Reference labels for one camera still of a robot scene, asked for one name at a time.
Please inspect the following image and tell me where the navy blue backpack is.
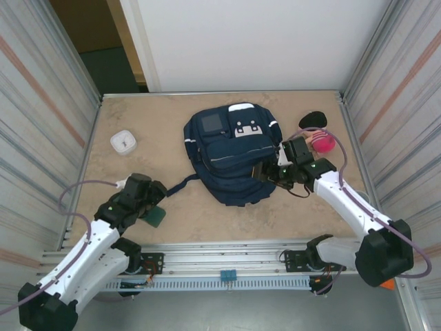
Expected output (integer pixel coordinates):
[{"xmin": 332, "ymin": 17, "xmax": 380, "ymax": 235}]
[{"xmin": 165, "ymin": 101, "xmax": 280, "ymax": 208}]

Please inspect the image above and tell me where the plush doll pink dress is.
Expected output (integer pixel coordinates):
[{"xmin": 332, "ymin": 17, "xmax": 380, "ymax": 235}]
[{"xmin": 297, "ymin": 110, "xmax": 337, "ymax": 155}]

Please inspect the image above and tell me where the white square alarm clock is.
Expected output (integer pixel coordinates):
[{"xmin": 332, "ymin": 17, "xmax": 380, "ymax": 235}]
[{"xmin": 110, "ymin": 130, "xmax": 137, "ymax": 156}]

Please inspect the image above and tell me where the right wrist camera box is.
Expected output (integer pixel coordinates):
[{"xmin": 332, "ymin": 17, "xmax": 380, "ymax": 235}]
[{"xmin": 276, "ymin": 142, "xmax": 293, "ymax": 167}]

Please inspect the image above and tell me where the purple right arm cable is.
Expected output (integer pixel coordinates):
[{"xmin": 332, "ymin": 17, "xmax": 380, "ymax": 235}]
[{"xmin": 278, "ymin": 127, "xmax": 433, "ymax": 296}]

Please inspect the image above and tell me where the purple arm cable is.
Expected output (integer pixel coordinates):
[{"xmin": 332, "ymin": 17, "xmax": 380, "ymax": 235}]
[
  {"xmin": 278, "ymin": 127, "xmax": 433, "ymax": 296},
  {"xmin": 0, "ymin": 180, "xmax": 135, "ymax": 315}
]

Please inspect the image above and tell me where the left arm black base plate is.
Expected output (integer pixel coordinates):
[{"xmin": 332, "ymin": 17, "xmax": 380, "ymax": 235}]
[{"xmin": 113, "ymin": 252, "xmax": 165, "ymax": 276}]

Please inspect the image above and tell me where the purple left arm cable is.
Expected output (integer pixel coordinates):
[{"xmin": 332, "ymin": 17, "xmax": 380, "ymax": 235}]
[{"xmin": 0, "ymin": 180, "xmax": 135, "ymax": 315}]

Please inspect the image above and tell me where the aluminium table side rail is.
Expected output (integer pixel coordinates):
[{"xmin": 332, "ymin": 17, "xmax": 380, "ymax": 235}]
[
  {"xmin": 338, "ymin": 91, "xmax": 392, "ymax": 246},
  {"xmin": 57, "ymin": 96, "xmax": 104, "ymax": 251}
]

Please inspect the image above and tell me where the black connector with wires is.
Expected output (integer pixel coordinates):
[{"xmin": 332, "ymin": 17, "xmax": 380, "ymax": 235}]
[
  {"xmin": 118, "ymin": 278, "xmax": 154, "ymax": 298},
  {"xmin": 309, "ymin": 274, "xmax": 334, "ymax": 297}
]

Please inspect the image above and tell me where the aluminium back rail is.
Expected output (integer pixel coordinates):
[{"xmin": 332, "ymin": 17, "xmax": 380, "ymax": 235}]
[{"xmin": 101, "ymin": 90, "xmax": 344, "ymax": 101}]

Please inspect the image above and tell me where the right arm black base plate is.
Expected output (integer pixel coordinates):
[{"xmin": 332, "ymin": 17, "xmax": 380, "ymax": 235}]
[{"xmin": 283, "ymin": 250, "xmax": 347, "ymax": 275}]

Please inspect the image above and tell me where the aluminium front rail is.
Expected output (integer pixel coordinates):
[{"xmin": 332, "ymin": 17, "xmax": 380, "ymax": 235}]
[{"xmin": 36, "ymin": 241, "xmax": 413, "ymax": 279}]

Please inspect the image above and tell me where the gray slotted cable duct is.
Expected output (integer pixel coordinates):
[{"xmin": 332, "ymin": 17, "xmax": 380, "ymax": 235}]
[{"xmin": 99, "ymin": 278, "xmax": 313, "ymax": 292}]

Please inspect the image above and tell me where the white door frame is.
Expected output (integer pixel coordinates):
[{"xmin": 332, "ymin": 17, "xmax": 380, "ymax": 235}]
[{"xmin": 119, "ymin": 0, "xmax": 162, "ymax": 93}]

